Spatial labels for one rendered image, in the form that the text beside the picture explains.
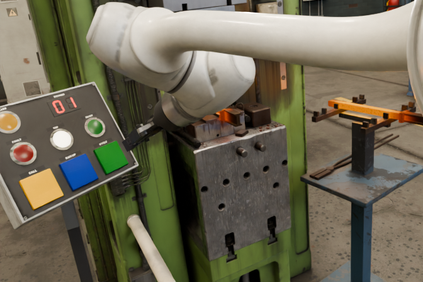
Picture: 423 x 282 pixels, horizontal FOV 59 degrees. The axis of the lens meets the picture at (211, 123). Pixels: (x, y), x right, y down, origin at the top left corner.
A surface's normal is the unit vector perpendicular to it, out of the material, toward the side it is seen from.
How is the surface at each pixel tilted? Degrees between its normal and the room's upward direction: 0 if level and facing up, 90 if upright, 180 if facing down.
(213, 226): 90
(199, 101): 127
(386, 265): 0
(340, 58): 116
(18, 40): 90
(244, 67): 72
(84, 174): 60
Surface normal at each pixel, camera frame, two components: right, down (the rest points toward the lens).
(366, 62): -0.48, 0.78
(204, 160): 0.43, 0.23
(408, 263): -0.11, -0.94
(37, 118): 0.62, -0.37
